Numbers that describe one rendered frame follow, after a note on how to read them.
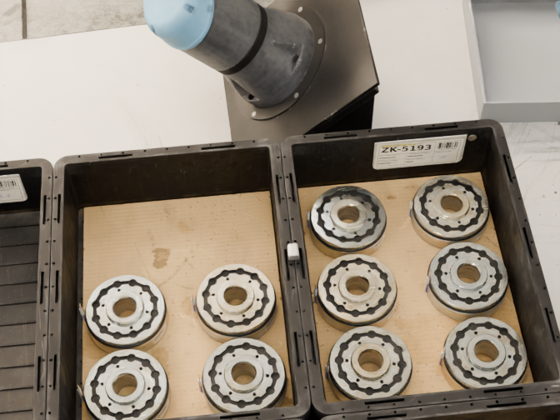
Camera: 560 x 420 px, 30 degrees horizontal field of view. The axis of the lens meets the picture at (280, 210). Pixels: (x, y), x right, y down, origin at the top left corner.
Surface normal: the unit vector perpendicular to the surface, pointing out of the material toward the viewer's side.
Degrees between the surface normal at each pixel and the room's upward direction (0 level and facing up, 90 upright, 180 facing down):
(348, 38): 43
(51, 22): 0
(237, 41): 69
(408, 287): 0
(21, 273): 0
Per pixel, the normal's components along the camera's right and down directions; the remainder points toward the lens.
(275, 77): 0.09, 0.54
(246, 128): -0.69, -0.33
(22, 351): -0.02, -0.56
